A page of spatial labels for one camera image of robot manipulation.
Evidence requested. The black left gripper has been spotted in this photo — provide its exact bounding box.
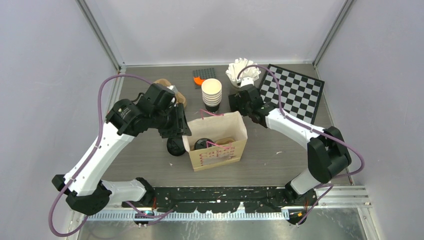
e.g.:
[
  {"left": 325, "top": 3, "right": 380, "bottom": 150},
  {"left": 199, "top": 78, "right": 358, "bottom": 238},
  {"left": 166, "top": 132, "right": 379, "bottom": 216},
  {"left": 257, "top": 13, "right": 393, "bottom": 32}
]
[{"left": 150, "top": 102, "right": 192, "bottom": 138}]

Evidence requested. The yellow pink paper bag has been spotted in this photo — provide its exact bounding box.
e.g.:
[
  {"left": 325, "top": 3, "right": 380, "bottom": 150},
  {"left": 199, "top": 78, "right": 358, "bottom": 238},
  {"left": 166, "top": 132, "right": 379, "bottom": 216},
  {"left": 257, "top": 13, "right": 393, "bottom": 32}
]
[{"left": 182, "top": 109, "right": 248, "bottom": 172}]

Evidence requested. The stack of paper cups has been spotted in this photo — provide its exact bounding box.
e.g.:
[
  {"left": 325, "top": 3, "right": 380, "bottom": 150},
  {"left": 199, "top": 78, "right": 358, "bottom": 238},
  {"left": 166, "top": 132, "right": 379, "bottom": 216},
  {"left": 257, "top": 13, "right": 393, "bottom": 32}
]
[{"left": 201, "top": 78, "right": 222, "bottom": 113}]

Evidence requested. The single brown pulp carrier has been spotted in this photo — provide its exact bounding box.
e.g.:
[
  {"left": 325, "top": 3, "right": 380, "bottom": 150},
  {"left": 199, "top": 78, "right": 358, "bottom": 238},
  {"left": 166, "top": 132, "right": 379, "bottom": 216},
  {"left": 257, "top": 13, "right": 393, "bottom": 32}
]
[{"left": 215, "top": 137, "right": 235, "bottom": 149}]

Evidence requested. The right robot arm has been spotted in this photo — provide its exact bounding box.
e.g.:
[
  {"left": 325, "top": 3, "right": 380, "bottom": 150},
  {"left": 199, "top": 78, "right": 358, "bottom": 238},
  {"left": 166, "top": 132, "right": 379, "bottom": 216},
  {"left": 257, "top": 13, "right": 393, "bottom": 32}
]
[{"left": 228, "top": 84, "right": 352, "bottom": 205}]

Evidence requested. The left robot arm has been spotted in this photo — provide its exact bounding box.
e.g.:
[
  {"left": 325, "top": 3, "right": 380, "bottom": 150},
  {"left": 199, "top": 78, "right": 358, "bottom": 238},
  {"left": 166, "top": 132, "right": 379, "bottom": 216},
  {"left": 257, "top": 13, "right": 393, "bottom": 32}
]
[{"left": 52, "top": 83, "right": 192, "bottom": 216}]

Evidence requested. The white paper-wrapped straws bundle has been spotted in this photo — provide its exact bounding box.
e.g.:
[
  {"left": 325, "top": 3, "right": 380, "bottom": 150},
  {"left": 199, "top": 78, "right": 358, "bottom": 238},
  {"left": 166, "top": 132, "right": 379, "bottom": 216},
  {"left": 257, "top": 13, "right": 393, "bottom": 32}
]
[{"left": 225, "top": 58, "right": 261, "bottom": 89}]

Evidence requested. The stack of black cup lids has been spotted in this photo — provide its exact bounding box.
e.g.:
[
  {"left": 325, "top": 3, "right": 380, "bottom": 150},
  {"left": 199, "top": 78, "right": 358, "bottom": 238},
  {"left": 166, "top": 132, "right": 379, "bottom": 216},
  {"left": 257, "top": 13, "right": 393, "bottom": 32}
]
[{"left": 166, "top": 137, "right": 186, "bottom": 157}]

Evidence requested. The orange curved toy piece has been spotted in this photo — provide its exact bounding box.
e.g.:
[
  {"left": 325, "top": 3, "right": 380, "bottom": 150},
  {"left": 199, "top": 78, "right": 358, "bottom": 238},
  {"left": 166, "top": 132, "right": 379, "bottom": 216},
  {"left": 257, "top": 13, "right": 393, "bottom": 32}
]
[{"left": 193, "top": 76, "right": 205, "bottom": 87}]

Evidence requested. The small dark mat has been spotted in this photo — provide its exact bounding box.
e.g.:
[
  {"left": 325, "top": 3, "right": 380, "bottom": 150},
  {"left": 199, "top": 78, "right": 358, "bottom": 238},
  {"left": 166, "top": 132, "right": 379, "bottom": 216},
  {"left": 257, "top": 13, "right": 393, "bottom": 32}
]
[{"left": 192, "top": 67, "right": 216, "bottom": 89}]

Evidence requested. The black white checkerboard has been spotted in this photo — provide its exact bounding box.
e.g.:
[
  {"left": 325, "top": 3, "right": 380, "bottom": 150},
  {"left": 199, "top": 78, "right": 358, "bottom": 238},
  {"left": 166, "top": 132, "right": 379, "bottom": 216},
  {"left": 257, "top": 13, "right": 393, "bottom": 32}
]
[{"left": 259, "top": 64, "right": 325, "bottom": 124}]

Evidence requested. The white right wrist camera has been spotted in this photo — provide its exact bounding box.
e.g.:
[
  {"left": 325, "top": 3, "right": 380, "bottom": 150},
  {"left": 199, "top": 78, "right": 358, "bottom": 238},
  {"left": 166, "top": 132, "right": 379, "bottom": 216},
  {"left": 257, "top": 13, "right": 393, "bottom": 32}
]
[{"left": 239, "top": 77, "right": 255, "bottom": 88}]

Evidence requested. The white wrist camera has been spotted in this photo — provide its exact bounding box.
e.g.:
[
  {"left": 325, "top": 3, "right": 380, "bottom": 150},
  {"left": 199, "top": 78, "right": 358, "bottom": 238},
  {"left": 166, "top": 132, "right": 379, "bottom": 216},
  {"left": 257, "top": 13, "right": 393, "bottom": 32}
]
[
  {"left": 166, "top": 85, "right": 179, "bottom": 96},
  {"left": 239, "top": 77, "right": 255, "bottom": 88}
]

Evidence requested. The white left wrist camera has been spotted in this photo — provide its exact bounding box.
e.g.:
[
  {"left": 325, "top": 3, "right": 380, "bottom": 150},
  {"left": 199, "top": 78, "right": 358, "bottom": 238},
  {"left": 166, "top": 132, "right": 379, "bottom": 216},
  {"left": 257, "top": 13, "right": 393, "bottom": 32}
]
[{"left": 166, "top": 85, "right": 179, "bottom": 96}]

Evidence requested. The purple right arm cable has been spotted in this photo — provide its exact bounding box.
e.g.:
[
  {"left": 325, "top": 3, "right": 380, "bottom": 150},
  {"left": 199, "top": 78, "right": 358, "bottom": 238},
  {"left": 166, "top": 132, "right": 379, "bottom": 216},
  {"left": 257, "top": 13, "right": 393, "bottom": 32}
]
[{"left": 236, "top": 64, "right": 366, "bottom": 226}]

